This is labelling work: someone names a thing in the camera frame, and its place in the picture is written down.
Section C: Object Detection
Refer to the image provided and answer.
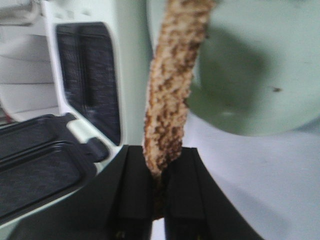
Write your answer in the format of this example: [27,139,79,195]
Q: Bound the mint green breakfast maker base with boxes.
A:
[0,0,151,240]

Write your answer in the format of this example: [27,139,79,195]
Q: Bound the mint green round plate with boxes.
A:
[146,0,320,137]

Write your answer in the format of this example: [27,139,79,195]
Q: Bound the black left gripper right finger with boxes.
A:
[164,147,262,240]

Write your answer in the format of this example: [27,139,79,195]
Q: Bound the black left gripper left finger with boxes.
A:
[8,145,153,240]

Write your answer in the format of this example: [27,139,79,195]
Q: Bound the bread slice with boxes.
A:
[142,0,216,220]

